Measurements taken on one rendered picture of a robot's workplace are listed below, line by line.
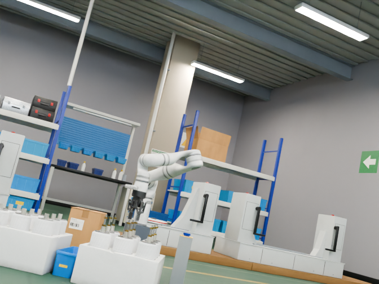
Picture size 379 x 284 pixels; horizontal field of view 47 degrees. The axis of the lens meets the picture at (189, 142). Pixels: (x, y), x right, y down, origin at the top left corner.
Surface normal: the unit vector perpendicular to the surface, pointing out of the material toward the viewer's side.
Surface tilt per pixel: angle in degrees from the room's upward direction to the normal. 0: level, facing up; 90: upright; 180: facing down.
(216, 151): 90
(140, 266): 90
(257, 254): 90
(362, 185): 90
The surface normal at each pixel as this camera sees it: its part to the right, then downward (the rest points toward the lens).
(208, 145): 0.47, -0.04
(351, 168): -0.88, -0.26
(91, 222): 0.03, -0.16
